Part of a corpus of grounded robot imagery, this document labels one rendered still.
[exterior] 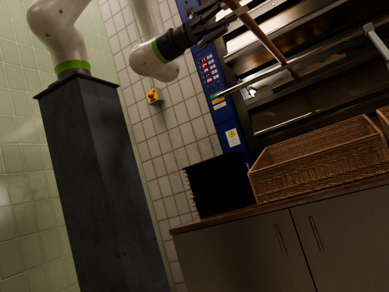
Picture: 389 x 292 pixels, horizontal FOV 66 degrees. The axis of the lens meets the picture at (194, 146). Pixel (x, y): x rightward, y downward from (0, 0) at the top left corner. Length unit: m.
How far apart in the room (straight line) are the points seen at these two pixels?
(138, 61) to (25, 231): 0.99
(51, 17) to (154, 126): 1.32
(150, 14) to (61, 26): 0.33
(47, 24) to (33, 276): 1.09
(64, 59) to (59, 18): 0.16
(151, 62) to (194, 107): 1.08
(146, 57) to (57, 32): 0.29
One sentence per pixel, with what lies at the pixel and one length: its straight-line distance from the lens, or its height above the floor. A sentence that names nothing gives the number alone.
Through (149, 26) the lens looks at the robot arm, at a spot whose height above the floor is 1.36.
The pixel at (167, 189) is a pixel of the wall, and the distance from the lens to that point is 2.20.
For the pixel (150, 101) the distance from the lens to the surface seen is 2.19.
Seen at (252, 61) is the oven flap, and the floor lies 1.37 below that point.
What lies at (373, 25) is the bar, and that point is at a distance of 1.51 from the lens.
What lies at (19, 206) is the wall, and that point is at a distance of 1.65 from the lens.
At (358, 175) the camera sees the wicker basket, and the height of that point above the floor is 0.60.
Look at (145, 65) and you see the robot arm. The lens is 1.04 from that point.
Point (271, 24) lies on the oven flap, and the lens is 2.00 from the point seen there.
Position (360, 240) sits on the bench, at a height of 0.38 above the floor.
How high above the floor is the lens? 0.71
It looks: 9 degrees up
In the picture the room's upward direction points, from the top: 17 degrees counter-clockwise
